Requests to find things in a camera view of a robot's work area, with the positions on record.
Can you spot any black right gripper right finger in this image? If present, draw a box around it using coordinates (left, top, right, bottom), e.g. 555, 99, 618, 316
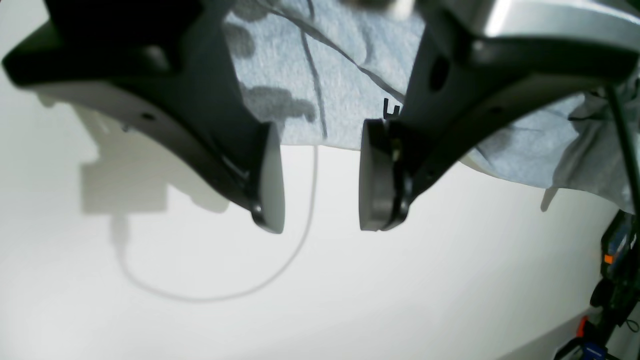
358, 0, 639, 231

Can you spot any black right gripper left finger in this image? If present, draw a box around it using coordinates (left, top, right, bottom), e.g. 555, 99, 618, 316
2, 0, 286, 234

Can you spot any grey T-shirt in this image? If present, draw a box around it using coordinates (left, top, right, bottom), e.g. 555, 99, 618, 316
222, 0, 634, 214

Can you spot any blue clamp right edge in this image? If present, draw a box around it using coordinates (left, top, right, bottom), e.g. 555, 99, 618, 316
553, 316, 619, 360

